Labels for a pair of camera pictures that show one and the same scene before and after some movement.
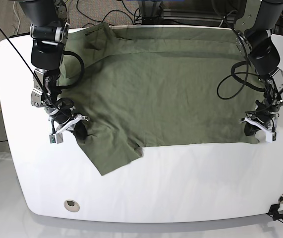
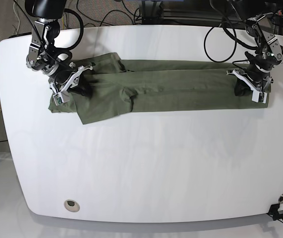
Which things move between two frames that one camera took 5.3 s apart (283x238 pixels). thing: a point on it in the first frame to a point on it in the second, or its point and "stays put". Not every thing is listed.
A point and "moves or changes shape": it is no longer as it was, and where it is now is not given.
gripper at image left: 62,113 to 66,69
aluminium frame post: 151,13 stays put
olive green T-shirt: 146,87 moves or changes shape
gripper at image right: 264,113 to 256,74
